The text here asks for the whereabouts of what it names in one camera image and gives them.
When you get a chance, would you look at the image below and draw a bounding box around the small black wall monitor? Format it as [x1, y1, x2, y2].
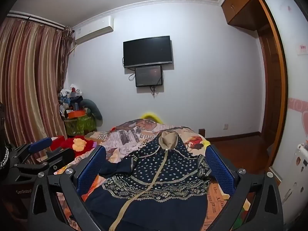
[135, 65, 163, 87]

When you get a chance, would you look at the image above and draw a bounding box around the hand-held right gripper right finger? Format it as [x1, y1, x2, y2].
[204, 144, 284, 231]

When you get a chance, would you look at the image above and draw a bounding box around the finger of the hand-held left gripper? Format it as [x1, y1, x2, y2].
[9, 137, 53, 165]
[13, 147, 77, 175]

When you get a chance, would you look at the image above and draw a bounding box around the grey plush pillow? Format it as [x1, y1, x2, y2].
[80, 99, 103, 126]

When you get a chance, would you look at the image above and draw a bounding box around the orange box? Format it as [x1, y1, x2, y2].
[68, 110, 86, 119]

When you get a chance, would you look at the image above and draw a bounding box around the wooden overhead cabinet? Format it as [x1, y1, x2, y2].
[221, 0, 276, 31]

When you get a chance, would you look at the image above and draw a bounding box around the green patterned box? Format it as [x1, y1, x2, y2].
[64, 115, 97, 136]

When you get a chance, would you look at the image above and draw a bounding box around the pile of clothes and bags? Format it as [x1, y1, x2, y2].
[59, 84, 85, 119]

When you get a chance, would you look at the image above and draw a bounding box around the wooden door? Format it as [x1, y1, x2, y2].
[255, 0, 288, 181]

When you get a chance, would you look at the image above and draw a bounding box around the green cloth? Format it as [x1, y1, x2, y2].
[232, 209, 251, 231]

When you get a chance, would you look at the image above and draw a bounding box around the striped brown curtain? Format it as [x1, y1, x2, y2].
[0, 11, 74, 150]

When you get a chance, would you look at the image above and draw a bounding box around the white air conditioner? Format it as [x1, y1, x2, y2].
[72, 16, 114, 46]

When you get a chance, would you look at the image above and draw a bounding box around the red plush toy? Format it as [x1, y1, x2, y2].
[50, 136, 99, 158]

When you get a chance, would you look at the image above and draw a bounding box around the pink wall sticker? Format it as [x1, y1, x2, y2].
[287, 97, 308, 145]

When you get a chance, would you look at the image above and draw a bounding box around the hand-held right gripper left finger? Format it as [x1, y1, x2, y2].
[28, 146, 107, 231]

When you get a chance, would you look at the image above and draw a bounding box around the navy patterned hooded jacket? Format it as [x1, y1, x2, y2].
[83, 130, 217, 231]

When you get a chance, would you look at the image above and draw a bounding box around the yellow pillow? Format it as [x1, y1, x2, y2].
[141, 112, 164, 125]

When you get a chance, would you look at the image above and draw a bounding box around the bed with printed cover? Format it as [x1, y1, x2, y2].
[36, 118, 255, 231]

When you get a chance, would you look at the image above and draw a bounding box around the white board with stickers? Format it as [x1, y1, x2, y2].
[295, 142, 308, 174]

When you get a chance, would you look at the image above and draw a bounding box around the black wall television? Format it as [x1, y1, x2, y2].
[123, 36, 173, 68]

